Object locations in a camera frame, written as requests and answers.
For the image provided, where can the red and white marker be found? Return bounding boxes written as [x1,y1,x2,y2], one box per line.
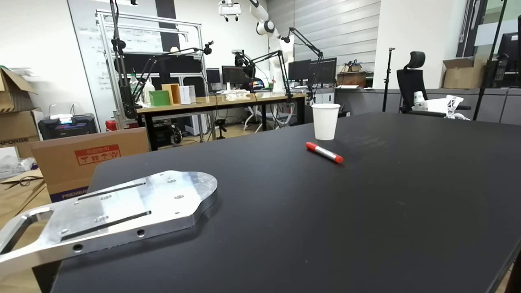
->
[306,141,344,164]

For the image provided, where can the white paper cup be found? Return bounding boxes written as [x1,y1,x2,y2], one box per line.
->
[311,103,341,141]

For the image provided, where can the wooden desk with black legs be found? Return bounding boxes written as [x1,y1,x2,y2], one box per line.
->
[136,92,307,151]

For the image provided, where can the monitor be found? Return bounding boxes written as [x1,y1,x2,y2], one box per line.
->
[221,66,250,85]

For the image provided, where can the white box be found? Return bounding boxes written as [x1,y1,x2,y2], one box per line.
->
[179,85,197,105]

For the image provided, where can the row of monitors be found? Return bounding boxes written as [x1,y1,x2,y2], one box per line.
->
[288,57,338,85]

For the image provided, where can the tan cardboard box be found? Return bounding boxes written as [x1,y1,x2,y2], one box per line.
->
[161,83,181,105]

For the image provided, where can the green box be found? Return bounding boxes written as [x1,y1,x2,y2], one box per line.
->
[149,90,171,107]

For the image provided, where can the brown box with tools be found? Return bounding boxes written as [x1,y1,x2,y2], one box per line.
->
[337,59,367,87]

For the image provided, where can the white ceiling device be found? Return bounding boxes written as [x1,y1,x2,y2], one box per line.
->
[218,0,242,22]

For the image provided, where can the grey roller shutter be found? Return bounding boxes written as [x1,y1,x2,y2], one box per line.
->
[266,0,382,74]

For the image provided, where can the stand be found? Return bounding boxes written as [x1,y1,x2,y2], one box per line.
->
[473,0,509,121]
[382,47,396,113]

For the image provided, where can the aluminium mounting plate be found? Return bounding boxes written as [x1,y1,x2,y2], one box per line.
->
[0,170,219,278]

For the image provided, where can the black office chair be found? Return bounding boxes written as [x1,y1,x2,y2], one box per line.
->
[396,51,472,119]

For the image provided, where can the white plastic parts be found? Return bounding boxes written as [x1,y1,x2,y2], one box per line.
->
[413,91,471,120]

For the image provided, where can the cardboard box with red label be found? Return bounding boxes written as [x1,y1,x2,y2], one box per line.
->
[31,127,151,203]

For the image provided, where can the whiteboard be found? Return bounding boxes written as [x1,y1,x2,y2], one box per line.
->
[67,0,164,122]

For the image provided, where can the open cardboard box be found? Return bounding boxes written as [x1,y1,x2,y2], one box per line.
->
[442,56,488,90]

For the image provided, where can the stack of cardboard boxes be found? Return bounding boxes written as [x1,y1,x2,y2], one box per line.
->
[0,66,42,159]

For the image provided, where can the aluminium profile frame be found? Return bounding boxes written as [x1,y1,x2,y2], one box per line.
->
[95,9,217,142]

